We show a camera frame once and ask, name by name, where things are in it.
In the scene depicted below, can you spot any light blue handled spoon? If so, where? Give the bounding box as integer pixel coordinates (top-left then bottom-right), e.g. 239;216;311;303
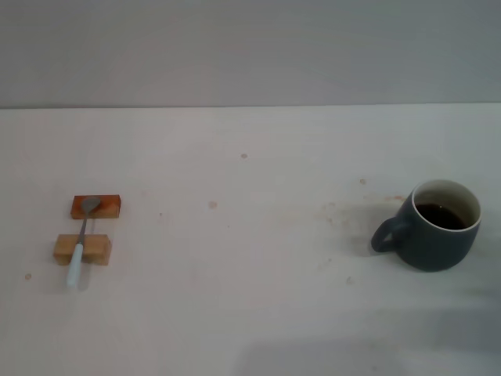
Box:
65;197;101;290

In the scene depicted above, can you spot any reddish brown wooden block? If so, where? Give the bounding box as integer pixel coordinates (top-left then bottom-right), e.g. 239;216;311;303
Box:
70;195;122;220

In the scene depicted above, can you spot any light tan wooden block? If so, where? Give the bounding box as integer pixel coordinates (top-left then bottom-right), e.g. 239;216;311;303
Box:
52;233;113;267

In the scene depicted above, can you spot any grey ceramic cup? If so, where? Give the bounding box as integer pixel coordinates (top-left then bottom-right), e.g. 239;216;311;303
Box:
370;179;483;273

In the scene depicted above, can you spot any dark coffee liquid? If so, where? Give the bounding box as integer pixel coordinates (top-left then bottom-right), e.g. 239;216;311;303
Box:
414;202;467;231

